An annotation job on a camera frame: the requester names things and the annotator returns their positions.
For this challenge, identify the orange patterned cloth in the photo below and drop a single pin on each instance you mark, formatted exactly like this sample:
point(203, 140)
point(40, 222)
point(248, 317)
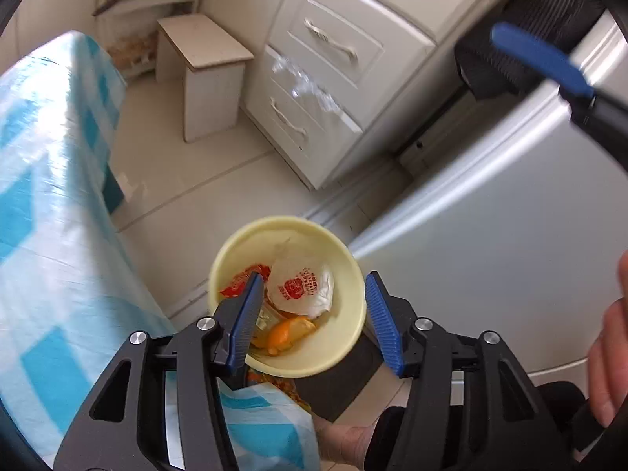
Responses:
point(279, 387)

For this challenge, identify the silver refrigerator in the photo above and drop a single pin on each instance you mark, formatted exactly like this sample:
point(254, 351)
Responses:
point(490, 230)

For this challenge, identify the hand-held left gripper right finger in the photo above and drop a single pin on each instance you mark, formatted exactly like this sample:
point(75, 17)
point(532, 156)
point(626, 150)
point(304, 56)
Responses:
point(382, 324)

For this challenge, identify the white red-printed plastic bag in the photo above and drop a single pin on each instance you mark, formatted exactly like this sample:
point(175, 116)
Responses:
point(301, 284)

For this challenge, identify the large orange peel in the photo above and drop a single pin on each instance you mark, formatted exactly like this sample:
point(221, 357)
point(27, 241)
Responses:
point(287, 333)

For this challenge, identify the clear crumpled plastic bag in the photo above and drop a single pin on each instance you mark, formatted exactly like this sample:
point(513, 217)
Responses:
point(304, 83)

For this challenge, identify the small white stool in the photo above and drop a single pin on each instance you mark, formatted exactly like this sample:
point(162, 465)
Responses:
point(206, 64)

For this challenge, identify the yellow plastic bin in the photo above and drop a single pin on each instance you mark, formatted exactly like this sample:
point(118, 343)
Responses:
point(343, 265)

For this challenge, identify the person's foot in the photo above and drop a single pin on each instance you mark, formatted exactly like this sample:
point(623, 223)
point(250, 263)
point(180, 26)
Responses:
point(343, 439)

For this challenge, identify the white drawer cabinet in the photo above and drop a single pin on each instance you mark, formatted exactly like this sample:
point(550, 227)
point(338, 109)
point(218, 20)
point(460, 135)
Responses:
point(353, 34)

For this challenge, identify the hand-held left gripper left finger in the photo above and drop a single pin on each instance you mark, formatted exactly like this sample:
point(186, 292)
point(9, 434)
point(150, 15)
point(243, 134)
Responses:
point(245, 324)

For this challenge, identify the black textured appliance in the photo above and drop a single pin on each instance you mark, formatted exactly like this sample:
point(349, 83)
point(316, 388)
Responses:
point(530, 0)

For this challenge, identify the white corner shelf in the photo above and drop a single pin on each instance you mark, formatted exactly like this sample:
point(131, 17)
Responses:
point(147, 14)

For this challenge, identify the person's black pants leg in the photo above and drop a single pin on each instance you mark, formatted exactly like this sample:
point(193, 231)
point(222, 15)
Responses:
point(387, 436)

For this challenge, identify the blue checkered tablecloth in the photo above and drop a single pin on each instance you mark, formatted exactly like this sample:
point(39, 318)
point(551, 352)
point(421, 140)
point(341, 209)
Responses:
point(49, 206)

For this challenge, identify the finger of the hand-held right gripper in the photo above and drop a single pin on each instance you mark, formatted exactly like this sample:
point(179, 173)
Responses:
point(539, 59)

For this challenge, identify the red snack packet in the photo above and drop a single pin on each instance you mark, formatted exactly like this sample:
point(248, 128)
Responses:
point(240, 279)

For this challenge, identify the person's right hand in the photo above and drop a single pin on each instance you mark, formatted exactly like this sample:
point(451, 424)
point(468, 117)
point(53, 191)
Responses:
point(611, 353)

